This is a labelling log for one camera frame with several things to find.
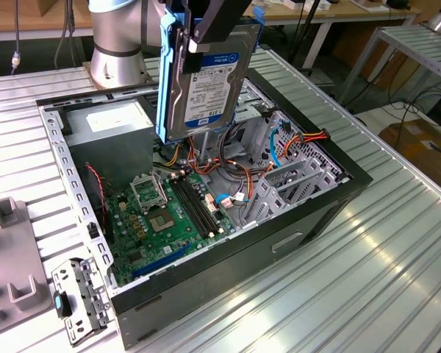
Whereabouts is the thin blue wire white plug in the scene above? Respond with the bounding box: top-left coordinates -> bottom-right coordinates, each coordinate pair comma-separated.
215,191 -> 251,210

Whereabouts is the CPU socket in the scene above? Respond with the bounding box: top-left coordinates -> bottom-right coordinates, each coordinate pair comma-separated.
146,207 -> 178,235

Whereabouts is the wooden desk white frame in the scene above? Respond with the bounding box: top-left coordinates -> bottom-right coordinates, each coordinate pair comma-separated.
0,0 -> 422,73

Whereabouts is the metal slat table white frame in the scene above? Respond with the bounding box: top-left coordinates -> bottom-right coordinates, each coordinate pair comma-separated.
337,24 -> 441,111

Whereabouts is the black cable silver connector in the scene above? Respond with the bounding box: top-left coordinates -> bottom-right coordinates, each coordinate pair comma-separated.
9,0 -> 23,76

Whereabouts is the metal drive cage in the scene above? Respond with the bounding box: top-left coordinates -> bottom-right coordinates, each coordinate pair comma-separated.
189,79 -> 276,163

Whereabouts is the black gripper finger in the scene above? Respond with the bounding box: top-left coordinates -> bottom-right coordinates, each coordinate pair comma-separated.
185,0 -> 253,74

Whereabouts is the blue expansion slot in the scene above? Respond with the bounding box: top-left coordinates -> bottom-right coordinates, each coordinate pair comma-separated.
131,242 -> 193,279

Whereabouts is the metal disk bay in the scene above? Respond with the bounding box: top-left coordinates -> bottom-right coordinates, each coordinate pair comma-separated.
238,156 -> 351,229

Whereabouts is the large cardboard box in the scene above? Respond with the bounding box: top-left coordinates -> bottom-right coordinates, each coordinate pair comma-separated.
378,118 -> 441,182

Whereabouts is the green motherboard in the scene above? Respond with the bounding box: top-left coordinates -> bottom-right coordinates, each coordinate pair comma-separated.
104,171 -> 240,288

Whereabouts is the grey parts rack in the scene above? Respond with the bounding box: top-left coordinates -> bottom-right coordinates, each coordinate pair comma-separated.
0,197 -> 55,341

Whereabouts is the black case fan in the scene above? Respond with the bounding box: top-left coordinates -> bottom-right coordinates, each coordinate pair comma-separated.
83,163 -> 115,244

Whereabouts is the black PC case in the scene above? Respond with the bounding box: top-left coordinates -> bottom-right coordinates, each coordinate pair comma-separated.
35,67 -> 374,350

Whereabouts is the orange black wire bundle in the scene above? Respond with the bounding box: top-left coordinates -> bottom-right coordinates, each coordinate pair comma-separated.
152,123 -> 276,202

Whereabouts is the black clip blue button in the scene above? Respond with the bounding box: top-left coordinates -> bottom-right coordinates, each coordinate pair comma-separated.
53,290 -> 74,319

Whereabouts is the black RAM slot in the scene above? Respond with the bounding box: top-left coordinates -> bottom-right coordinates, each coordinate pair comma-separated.
179,176 -> 218,236
184,174 -> 223,235
174,177 -> 213,238
170,179 -> 209,239

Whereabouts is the red black fan wire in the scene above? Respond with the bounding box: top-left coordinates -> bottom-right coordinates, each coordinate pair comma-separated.
85,164 -> 108,226

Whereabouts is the grey power supply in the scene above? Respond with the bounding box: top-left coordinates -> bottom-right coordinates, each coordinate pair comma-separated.
62,99 -> 156,185

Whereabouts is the metal socket cover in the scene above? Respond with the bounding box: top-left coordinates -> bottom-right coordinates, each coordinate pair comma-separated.
129,173 -> 169,213

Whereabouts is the blue SATA wire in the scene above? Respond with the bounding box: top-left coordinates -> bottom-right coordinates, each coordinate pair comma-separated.
269,119 -> 292,169

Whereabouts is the hinged metal slot bracket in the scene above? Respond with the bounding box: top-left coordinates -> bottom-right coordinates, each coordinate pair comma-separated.
51,257 -> 113,347

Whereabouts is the hard disk blue carrier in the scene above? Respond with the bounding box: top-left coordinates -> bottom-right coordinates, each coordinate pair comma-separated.
156,5 -> 266,145

